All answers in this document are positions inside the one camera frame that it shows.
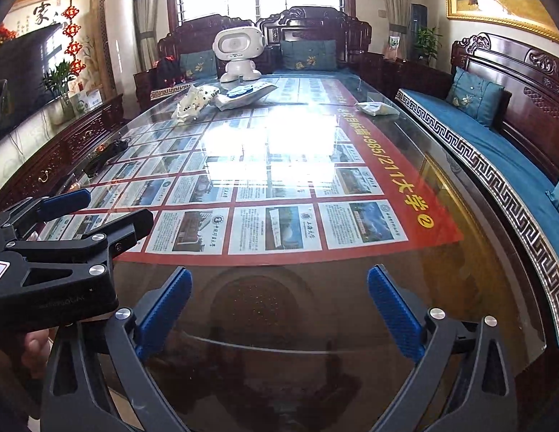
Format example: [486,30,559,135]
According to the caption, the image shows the teal pillow left back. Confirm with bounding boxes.
[179,50,217,81]

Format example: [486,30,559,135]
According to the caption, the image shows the dark wooden side sofa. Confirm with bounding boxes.
[394,31,559,352]

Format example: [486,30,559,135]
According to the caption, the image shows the black remote control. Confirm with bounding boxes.
[83,139,129,177]

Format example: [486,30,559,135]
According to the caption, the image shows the black tower speaker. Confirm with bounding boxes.
[408,3,428,60]

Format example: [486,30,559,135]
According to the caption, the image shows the white standing air conditioner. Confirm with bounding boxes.
[104,0,141,119]

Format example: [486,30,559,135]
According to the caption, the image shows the potted green plant corner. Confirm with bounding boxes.
[414,27,441,66]

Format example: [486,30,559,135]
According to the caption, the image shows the white bag with blue items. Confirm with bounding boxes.
[213,81,277,111]

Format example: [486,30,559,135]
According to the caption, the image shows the green plant on cabinet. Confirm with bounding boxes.
[42,60,75,120]

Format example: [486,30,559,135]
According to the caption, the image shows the calligraphy wall scroll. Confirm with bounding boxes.
[3,0,103,94]

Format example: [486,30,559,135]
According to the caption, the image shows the university poster under glass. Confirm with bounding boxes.
[38,75,464,267]

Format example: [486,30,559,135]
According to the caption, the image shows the blue sofa seat cushion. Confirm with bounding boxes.
[396,89,559,286]

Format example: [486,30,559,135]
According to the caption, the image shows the white crumpled plastic bag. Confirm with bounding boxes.
[172,85,220,123]

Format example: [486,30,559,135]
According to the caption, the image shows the dark wooden tv cabinet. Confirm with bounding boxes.
[0,95,127,212]

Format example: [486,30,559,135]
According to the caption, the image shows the left hand of person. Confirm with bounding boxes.
[21,330,52,378]

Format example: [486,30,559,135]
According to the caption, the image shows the dark wooden back sofa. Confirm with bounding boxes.
[134,6,372,110]

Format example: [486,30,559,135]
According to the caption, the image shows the black television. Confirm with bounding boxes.
[0,23,61,139]

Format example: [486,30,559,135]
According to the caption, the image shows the blue embroidered pillow far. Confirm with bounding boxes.
[446,67,504,128]

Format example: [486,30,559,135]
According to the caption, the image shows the white toy robot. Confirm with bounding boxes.
[212,26,266,83]

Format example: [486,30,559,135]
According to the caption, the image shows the red chinese knot decoration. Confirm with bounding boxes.
[63,0,86,77]

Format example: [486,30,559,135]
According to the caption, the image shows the tissue packet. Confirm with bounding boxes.
[356,102,400,117]

